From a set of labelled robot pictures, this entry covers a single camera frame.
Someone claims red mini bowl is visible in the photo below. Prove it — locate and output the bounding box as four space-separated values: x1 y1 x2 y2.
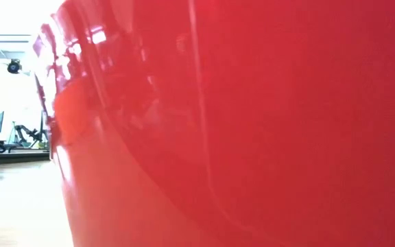
32 0 395 247

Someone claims black aluminium table frame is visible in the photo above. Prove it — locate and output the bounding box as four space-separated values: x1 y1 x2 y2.
0 150 51 166

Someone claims black ceiling spotlight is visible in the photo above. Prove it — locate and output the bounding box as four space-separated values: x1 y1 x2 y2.
6 58 23 75

